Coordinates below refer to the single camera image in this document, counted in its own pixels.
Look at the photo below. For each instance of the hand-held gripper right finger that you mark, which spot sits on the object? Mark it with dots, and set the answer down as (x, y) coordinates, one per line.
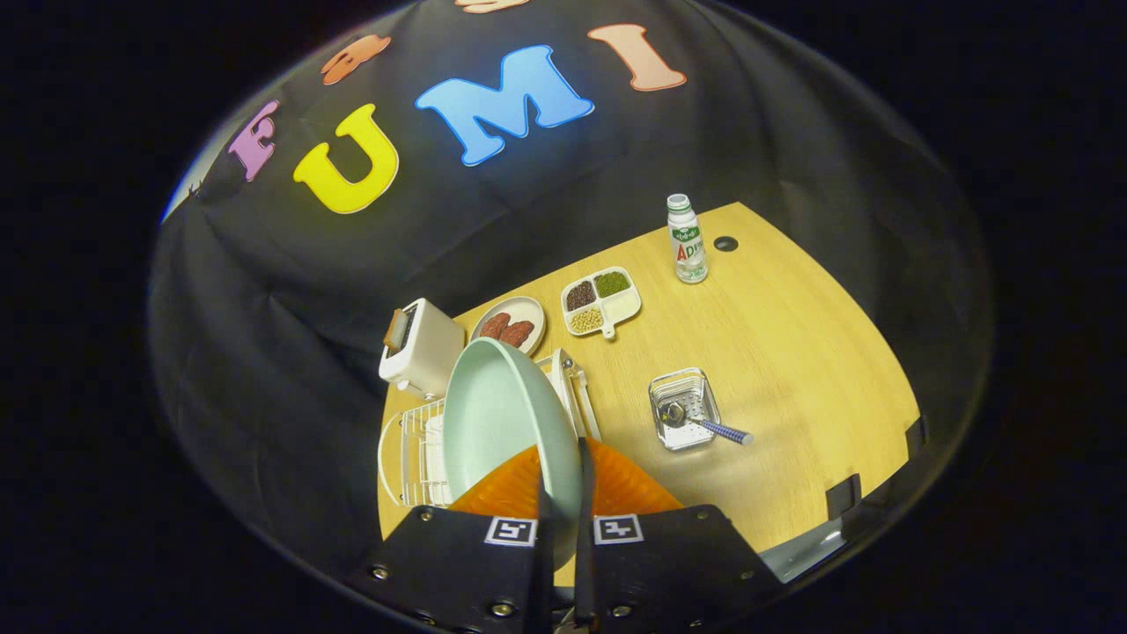
(585, 546)

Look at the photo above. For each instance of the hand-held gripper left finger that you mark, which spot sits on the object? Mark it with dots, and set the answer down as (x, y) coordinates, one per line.
(543, 563)

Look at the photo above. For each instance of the mint green plate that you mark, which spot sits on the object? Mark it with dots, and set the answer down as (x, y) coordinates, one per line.
(502, 414)

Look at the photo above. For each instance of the small beige plate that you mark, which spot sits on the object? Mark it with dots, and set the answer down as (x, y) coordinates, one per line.
(524, 308)

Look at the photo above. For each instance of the red meat piece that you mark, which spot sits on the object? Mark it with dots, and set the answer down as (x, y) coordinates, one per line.
(495, 326)
(518, 333)

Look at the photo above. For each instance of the white toaster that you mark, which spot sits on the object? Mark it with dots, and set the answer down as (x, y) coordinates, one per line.
(431, 352)

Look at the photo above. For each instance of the white divided bean tray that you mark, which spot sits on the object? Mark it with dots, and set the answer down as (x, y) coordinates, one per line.
(621, 304)

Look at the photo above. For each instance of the black table clamp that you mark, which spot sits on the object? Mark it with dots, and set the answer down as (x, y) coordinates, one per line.
(917, 436)
(843, 497)

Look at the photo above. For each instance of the toasted bread slice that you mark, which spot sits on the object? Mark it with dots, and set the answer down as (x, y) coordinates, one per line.
(396, 330)

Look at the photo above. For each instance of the small plastic drink bottle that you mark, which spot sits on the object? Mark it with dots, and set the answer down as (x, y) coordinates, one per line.
(688, 246)

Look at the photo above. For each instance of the black backdrop cloth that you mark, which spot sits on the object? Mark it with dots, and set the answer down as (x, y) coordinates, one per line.
(264, 352)

